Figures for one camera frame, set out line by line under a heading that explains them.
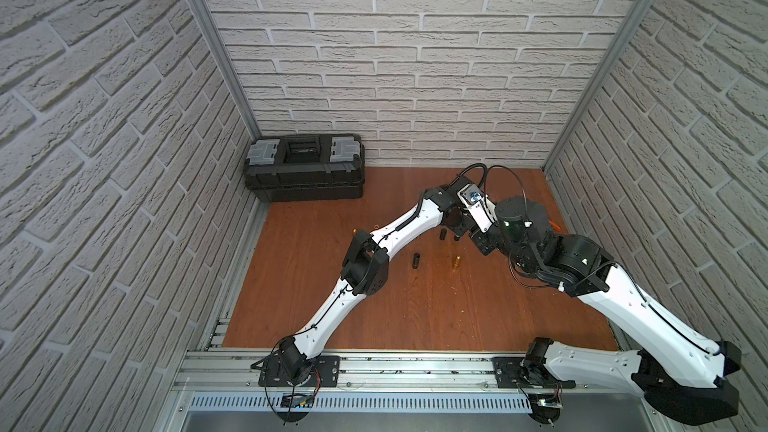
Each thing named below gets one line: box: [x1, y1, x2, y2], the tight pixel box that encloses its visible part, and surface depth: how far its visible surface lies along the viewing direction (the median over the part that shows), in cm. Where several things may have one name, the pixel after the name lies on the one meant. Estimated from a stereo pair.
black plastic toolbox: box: [244, 134, 365, 203], surface depth 101 cm
